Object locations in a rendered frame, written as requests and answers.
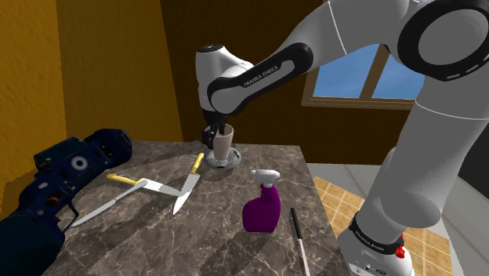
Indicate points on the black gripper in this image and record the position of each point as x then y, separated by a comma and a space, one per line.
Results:
212, 119

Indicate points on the beige cup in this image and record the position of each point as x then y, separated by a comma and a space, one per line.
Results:
222, 147

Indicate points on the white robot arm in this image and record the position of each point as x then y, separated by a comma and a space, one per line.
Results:
416, 160

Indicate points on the grey saucer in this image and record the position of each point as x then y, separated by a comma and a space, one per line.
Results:
233, 159

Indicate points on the purple spray bottle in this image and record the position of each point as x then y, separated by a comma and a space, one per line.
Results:
263, 210

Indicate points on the silver knife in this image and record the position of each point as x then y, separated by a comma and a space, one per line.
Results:
107, 204

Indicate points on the wooden framed window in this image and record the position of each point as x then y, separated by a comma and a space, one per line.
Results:
344, 82

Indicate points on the dark blue appliance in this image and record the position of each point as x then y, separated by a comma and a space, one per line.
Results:
46, 183

